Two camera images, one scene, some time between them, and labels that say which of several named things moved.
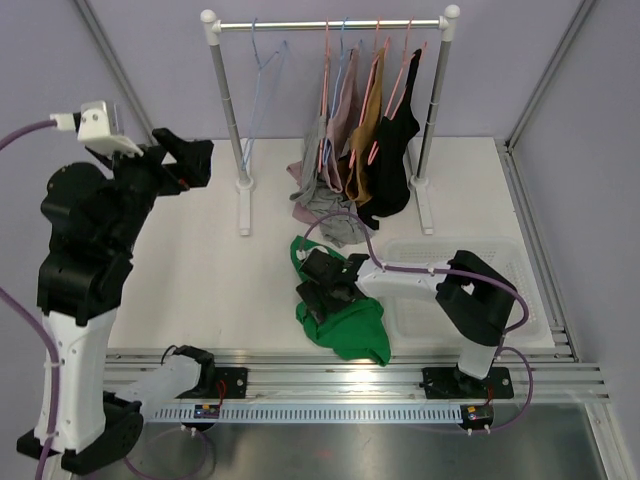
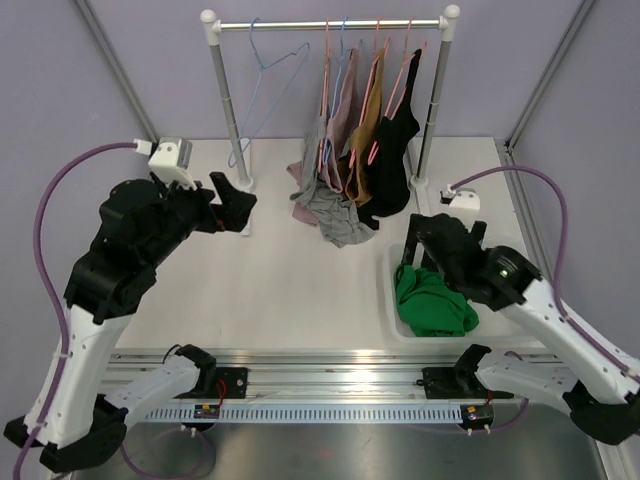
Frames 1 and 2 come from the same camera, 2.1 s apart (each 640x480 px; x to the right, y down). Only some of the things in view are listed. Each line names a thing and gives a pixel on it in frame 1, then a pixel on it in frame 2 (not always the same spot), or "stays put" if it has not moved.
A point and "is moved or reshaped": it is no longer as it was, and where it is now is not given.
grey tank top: x=340 y=229 stays put
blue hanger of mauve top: x=327 y=143 stays put
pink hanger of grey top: x=324 y=92 stays put
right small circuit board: x=476 y=413 stays put
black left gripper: x=192 y=169 → x=232 y=214
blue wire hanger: x=261 y=66 → x=246 y=119
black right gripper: x=311 y=291 → x=411 y=243
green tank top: x=356 y=330 is moved or reshaped
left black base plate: x=230 y=382 stays put
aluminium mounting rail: x=559 y=375 stays put
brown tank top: x=357 y=179 stays put
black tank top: x=391 y=156 stays put
